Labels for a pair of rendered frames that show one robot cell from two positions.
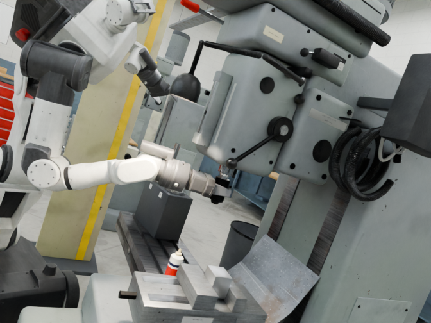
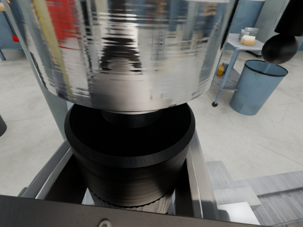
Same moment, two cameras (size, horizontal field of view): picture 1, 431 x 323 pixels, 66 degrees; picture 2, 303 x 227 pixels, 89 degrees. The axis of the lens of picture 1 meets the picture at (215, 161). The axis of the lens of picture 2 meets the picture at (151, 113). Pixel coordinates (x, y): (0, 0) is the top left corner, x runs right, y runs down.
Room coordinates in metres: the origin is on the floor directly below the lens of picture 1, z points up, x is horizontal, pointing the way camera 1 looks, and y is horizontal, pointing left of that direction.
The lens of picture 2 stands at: (0.97, 0.00, 1.30)
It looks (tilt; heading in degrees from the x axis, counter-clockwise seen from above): 39 degrees down; 285
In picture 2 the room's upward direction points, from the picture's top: 5 degrees clockwise
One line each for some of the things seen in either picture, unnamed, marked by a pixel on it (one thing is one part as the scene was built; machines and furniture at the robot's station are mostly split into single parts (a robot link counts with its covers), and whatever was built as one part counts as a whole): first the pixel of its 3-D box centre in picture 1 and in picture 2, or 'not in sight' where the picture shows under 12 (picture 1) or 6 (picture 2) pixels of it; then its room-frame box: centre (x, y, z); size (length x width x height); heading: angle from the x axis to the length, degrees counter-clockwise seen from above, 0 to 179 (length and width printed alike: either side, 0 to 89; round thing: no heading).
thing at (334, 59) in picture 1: (317, 57); not in sight; (0.90, -0.16, 1.66); 0.12 x 0.04 x 0.04; 118
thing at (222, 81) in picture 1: (212, 109); not in sight; (0.94, 0.06, 1.45); 0.04 x 0.04 x 0.21; 28
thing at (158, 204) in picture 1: (163, 206); not in sight; (1.38, 0.15, 1.00); 0.22 x 0.12 x 0.20; 38
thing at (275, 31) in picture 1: (283, 50); not in sight; (1.01, -0.08, 1.68); 0.34 x 0.24 x 0.10; 118
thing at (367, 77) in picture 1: (376, 107); not in sight; (1.22, -0.48, 1.66); 0.80 x 0.23 x 0.20; 118
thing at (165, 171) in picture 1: (155, 163); not in sight; (0.95, 0.16, 1.24); 0.11 x 0.11 x 0.11; 13
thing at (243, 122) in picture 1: (247, 113); not in sight; (0.99, -0.04, 1.47); 0.21 x 0.19 x 0.32; 28
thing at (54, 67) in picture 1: (54, 75); not in sight; (0.88, 0.48, 1.39); 0.12 x 0.09 x 0.14; 104
